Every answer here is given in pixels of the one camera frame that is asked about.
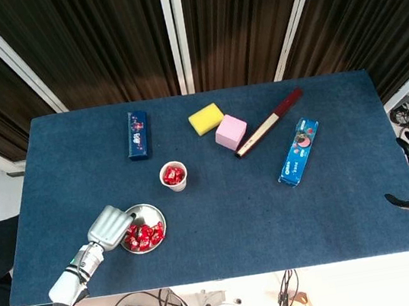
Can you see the white paper cup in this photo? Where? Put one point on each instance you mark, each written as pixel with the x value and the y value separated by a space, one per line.
pixel 178 185

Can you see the yellow sponge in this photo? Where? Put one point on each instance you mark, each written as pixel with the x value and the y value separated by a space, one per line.
pixel 205 120

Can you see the round metal plate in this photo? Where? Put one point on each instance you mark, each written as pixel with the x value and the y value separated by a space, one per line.
pixel 146 211

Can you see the blue Oreo cookie box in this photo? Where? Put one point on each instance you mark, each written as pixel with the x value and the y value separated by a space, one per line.
pixel 298 152

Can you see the dark blue printed box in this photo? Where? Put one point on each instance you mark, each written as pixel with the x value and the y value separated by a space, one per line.
pixel 137 136

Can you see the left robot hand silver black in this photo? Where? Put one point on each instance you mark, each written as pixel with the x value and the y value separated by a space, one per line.
pixel 108 227

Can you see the pink foam cube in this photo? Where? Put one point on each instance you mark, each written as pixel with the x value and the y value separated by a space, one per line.
pixel 229 134

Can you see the long dark red box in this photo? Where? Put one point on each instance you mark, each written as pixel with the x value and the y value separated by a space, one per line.
pixel 272 119

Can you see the white frame post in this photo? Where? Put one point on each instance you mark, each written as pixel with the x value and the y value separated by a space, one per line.
pixel 297 16
pixel 181 29
pixel 170 31
pixel 10 59

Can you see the blue table cloth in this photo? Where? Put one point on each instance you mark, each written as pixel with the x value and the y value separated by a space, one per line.
pixel 236 213

